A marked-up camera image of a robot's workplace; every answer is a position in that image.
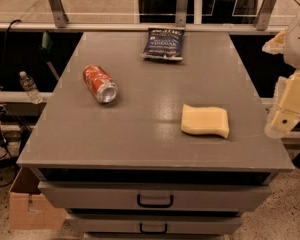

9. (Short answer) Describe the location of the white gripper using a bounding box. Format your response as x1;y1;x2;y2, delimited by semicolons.
262;29;300;139

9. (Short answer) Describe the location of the blue chip bag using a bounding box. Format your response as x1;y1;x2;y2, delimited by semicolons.
142;28;185;61

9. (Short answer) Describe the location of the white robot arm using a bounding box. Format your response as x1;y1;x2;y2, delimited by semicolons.
262;12;300;138

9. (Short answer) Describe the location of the yellow sponge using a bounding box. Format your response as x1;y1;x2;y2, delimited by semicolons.
181;104;230;139

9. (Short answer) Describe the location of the red soda can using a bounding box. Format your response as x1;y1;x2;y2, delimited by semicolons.
83;65;118;104

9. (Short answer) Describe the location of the top grey drawer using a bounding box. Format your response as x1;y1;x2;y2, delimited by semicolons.
39;181;271;212

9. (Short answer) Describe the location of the grey drawer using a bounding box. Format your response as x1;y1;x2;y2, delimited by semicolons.
39;181;271;212
67;214;242;235

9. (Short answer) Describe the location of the clear plastic water bottle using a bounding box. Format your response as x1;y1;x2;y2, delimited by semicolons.
19;71;43;104

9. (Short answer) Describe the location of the cardboard box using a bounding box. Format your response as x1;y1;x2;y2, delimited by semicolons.
9;168;66;230

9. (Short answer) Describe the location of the right metal bracket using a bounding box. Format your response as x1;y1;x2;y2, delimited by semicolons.
254;0;277;31

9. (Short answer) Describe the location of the metal bracket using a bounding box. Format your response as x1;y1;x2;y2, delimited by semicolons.
175;0;188;27
48;0;69;28
254;0;277;31

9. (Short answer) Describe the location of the middle metal bracket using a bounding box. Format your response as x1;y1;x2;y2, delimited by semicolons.
175;0;188;27

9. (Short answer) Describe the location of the black top drawer handle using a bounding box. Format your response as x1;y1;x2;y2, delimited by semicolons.
136;194;174;209

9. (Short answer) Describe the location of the black drawer handle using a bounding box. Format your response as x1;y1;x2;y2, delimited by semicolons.
136;194;174;209
139;223;168;235

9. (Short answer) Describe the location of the left metal bracket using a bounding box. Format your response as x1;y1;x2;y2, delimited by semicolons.
48;0;69;28

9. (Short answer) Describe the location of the green handled tool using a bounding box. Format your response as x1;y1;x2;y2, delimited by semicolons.
39;31;60;80

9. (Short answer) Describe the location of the black cable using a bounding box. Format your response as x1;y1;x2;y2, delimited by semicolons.
0;18;23;188

